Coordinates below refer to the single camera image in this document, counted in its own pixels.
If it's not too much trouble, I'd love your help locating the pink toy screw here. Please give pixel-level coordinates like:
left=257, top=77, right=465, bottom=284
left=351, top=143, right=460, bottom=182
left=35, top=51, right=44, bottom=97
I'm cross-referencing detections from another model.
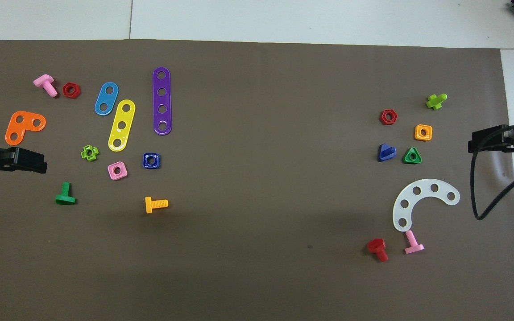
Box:
left=404, top=230, right=425, bottom=255
left=33, top=74, right=59, bottom=98

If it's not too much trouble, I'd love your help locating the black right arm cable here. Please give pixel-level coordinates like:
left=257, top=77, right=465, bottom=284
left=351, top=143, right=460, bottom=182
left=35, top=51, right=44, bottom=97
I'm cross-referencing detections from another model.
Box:
left=470, top=124, right=514, bottom=221

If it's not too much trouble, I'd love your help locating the green triangle toy nut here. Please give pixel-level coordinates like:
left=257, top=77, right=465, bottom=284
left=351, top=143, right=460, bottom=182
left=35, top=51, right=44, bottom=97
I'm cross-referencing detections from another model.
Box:
left=402, top=147, right=423, bottom=165

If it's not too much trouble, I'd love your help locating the pink square toy nut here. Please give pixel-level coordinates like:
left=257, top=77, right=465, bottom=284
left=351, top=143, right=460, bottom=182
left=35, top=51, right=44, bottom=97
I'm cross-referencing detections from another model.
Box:
left=107, top=161, right=129, bottom=181

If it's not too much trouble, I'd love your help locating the purple four-hole plate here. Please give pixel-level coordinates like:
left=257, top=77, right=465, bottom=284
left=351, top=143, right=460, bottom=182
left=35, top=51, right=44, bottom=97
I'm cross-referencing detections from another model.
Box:
left=152, top=67, right=173, bottom=136

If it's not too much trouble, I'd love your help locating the orange toy screw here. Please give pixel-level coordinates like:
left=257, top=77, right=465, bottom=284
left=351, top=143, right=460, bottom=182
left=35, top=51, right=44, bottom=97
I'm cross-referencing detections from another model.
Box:
left=145, top=196, right=169, bottom=214

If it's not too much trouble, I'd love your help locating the brown paper table mat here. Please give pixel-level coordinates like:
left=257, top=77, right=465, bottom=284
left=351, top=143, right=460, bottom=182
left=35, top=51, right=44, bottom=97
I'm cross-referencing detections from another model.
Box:
left=0, top=39, right=514, bottom=321

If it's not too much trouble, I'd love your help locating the white curved five-hole plate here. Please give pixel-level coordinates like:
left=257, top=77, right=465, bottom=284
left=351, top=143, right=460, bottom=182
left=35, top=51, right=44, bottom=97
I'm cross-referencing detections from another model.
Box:
left=392, top=179, right=461, bottom=232

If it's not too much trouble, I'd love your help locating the yellow three-hole plate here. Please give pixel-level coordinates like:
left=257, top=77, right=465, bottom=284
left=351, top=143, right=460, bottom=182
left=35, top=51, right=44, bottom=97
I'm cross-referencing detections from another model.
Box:
left=108, top=99, right=137, bottom=152

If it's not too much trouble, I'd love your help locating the lime green cross-head screw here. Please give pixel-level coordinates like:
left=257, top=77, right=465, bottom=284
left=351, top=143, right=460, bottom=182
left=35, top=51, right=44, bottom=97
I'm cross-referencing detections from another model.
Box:
left=426, top=93, right=448, bottom=111

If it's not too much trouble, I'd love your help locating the blue two-hole plate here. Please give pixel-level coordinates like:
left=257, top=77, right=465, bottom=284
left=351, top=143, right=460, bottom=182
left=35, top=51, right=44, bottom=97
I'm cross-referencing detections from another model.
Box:
left=94, top=82, right=120, bottom=116

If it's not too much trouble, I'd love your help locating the green toy screw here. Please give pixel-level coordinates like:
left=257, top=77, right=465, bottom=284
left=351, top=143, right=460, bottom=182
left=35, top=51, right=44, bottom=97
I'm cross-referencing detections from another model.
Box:
left=55, top=181, right=77, bottom=206

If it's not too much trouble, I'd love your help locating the orange angled three-hole plate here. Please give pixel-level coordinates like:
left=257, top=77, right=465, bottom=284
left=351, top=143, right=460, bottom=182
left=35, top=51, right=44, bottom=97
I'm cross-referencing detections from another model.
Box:
left=5, top=111, right=47, bottom=146

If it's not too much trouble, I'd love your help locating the red hex-head toy screw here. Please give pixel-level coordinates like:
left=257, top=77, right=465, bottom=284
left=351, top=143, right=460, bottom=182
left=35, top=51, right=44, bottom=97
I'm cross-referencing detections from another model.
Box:
left=367, top=238, right=390, bottom=263

